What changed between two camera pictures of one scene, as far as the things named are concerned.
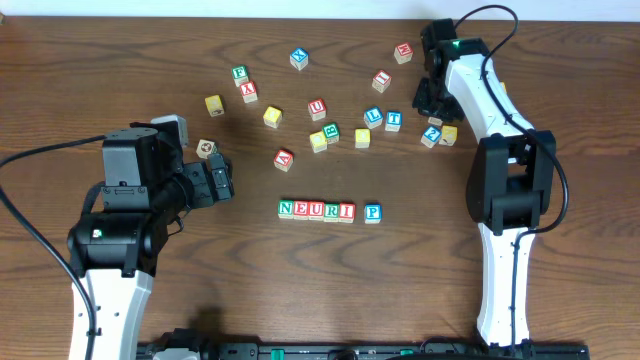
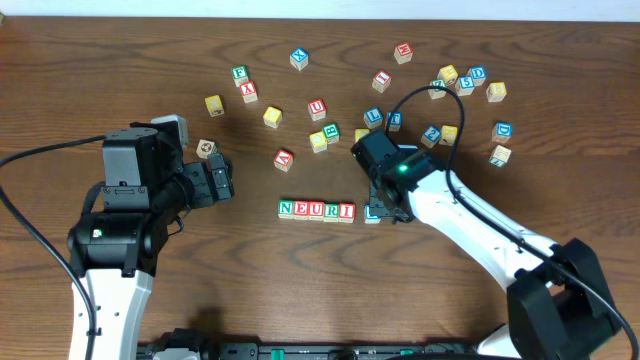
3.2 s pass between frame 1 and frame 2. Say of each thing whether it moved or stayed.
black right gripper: moved
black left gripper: stayed
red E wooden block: stayed
